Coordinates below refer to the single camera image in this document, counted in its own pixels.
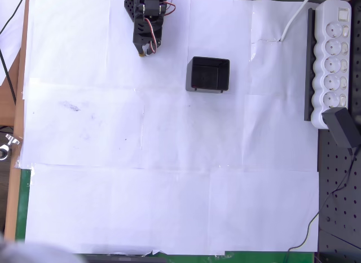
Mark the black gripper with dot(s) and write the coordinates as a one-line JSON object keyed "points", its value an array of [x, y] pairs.
{"points": [[145, 47]]}

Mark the black square bin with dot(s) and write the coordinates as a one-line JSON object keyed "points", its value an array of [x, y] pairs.
{"points": [[207, 75]]}

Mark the white paper table cover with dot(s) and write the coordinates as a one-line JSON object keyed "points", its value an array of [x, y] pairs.
{"points": [[169, 203]]}

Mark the metal clamp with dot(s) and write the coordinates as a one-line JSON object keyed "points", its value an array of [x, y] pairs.
{"points": [[11, 140]]}

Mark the dark grey shelf bar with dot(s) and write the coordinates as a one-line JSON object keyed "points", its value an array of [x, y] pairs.
{"points": [[309, 62]]}

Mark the white power strip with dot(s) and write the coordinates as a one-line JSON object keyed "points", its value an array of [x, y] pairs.
{"points": [[332, 62]]}

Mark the green cutting mat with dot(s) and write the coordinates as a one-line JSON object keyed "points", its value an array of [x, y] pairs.
{"points": [[22, 203]]}

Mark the dark grey flat device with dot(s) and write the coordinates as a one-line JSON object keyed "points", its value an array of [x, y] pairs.
{"points": [[121, 259]]}

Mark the black power adapter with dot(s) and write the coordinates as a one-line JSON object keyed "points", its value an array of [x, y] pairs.
{"points": [[341, 127]]}

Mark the blurred grey object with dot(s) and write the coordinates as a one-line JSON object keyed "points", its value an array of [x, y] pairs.
{"points": [[28, 253]]}

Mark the black pegboard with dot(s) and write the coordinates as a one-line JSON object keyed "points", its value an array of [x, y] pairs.
{"points": [[341, 218]]}

